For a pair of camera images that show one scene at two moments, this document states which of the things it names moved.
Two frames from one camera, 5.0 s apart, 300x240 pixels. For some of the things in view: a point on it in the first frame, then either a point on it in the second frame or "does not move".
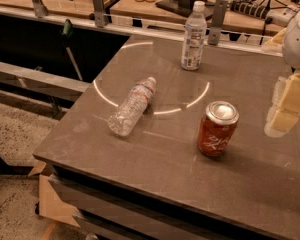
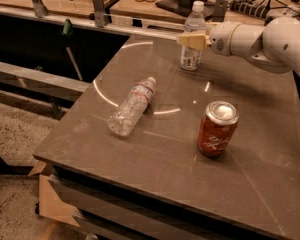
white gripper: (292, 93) → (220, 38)
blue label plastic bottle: (194, 38) does not move
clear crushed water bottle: (124, 119) does not move
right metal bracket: (218, 21) does not move
